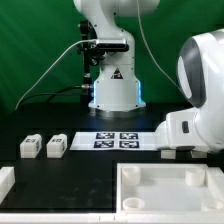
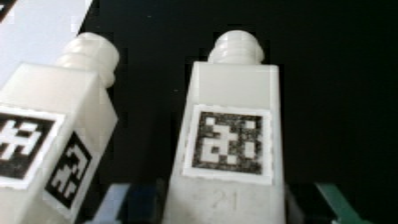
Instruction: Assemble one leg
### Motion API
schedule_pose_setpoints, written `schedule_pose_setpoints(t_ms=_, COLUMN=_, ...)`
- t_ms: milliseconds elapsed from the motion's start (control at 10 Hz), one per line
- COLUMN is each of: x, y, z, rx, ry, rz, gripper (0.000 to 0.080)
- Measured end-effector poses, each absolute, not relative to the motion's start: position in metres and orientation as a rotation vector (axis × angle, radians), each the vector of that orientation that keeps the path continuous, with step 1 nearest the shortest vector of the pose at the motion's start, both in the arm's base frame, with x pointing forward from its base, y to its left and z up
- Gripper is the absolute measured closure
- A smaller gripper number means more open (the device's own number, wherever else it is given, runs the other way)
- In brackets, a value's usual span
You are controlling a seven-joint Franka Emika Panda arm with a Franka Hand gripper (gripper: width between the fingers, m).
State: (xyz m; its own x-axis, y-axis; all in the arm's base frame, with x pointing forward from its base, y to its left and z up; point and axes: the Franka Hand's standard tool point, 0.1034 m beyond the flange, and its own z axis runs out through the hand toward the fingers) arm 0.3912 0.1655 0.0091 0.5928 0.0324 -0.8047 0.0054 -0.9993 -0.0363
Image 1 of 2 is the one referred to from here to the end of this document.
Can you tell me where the white cable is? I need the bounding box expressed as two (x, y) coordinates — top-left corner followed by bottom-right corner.
(14, 39), (98, 111)

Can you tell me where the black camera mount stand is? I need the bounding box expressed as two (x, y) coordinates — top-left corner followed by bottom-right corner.
(77, 20), (129, 104)

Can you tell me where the white left obstacle wall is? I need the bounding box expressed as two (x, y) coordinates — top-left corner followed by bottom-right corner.
(0, 167), (15, 204)

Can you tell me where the black cable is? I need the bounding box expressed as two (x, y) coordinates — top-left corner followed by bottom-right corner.
(18, 85), (94, 109)

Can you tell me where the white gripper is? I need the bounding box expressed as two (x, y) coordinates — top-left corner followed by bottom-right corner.
(155, 108), (204, 151)

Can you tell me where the white front obstacle wall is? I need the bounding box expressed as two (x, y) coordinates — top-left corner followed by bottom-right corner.
(0, 213), (116, 224)

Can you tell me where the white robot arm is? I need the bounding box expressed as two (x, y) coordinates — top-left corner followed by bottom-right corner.
(73, 0), (224, 152)

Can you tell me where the white square tabletop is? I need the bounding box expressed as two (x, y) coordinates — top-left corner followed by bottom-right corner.
(116, 163), (224, 224)

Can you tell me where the white obstacle wall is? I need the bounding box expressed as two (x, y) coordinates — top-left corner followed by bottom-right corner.
(0, 213), (116, 224)
(0, 167), (15, 204)

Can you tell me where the white marker sheet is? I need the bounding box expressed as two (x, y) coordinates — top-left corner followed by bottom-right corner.
(70, 132), (155, 151)

